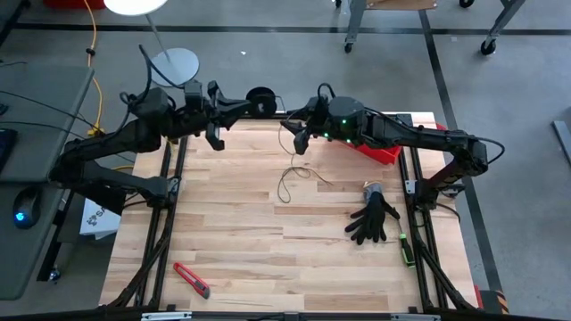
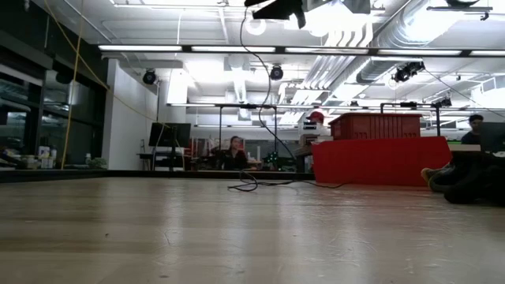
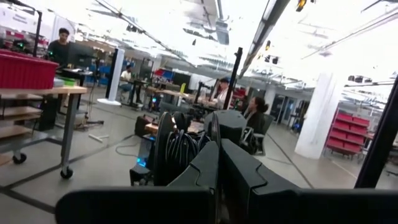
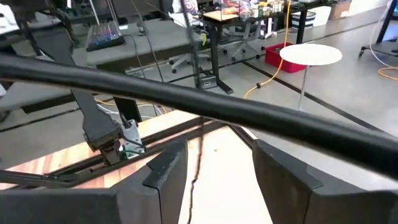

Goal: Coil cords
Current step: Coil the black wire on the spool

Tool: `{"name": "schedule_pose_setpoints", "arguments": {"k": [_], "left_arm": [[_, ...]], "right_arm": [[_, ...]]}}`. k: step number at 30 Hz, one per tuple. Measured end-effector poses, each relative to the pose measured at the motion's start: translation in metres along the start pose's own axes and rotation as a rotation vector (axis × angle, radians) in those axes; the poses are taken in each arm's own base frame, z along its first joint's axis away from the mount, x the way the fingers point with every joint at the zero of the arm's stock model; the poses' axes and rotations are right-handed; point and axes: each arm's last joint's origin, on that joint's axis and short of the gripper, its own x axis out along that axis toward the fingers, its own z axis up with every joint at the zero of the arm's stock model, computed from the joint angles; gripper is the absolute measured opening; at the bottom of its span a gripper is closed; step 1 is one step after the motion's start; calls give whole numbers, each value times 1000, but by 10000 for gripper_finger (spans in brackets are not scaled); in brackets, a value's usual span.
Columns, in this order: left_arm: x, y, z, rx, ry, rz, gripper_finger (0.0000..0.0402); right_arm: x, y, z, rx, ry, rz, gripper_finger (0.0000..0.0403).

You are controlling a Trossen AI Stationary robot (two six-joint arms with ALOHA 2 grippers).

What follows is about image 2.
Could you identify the black background robot arm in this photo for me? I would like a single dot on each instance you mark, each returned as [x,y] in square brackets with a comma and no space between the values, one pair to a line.
[274,159]

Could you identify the round black ceiling device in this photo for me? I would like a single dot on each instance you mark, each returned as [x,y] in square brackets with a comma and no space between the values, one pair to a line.
[149,77]
[276,73]

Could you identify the person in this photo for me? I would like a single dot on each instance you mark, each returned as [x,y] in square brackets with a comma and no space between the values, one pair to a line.
[315,116]
[234,158]
[473,132]

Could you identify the long ceiling light strip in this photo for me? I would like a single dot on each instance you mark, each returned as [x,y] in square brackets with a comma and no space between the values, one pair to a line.
[140,48]

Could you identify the black ceiling-mounted device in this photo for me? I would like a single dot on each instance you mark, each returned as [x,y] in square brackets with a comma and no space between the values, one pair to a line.
[408,72]

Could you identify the red slatted plastic crate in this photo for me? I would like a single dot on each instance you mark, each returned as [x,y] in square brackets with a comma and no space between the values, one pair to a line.
[375,126]

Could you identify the black monitor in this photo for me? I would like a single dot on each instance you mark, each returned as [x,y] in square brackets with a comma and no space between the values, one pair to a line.
[169,135]
[495,136]

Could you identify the red plastic bin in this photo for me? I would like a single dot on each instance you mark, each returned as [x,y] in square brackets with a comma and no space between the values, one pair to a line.
[378,161]

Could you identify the black work glove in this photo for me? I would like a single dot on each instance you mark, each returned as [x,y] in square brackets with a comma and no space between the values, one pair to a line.
[473,181]

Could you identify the white shelf container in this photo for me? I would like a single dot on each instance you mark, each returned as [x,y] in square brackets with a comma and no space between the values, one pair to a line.
[44,155]

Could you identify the black background rig frame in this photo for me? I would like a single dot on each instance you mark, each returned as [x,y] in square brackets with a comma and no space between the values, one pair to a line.
[438,118]
[244,106]

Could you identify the black ceiling rail fixture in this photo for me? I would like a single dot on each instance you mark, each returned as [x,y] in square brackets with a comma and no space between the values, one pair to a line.
[459,8]

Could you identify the black aluminium table frame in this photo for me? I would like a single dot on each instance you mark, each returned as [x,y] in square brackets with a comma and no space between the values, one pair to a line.
[59,175]

